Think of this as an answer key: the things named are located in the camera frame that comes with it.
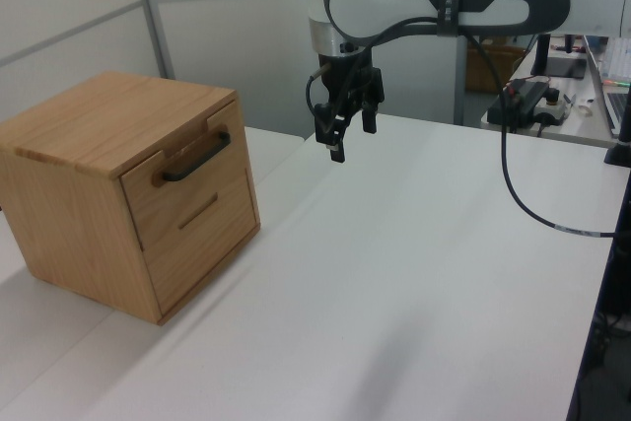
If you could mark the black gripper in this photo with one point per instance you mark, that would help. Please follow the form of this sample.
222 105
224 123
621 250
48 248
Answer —
352 81

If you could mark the emergency stop button box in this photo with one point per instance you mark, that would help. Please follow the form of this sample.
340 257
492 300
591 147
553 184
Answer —
551 105

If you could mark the grey partition post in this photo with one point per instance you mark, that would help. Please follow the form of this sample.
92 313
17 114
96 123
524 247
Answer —
154 12

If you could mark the silver laptop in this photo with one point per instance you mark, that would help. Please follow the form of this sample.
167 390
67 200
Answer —
609 91

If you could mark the brown cardboard box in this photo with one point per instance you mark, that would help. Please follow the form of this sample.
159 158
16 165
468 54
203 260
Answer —
485 68

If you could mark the grey office desk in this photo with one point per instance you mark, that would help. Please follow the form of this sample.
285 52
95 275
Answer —
577 132

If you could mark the black camera stand pole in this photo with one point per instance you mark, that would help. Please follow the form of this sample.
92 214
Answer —
625 135

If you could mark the black electronics box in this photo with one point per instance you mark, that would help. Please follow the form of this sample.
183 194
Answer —
522 100

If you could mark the white tape roll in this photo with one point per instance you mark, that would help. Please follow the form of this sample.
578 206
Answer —
584 109

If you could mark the black monitor stand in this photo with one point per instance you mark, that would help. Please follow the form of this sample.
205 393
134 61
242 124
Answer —
559 66

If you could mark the wooden two-drawer cabinet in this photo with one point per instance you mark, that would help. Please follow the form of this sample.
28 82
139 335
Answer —
74 204

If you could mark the wooden drawer with slot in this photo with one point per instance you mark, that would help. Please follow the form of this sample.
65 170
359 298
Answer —
207 263

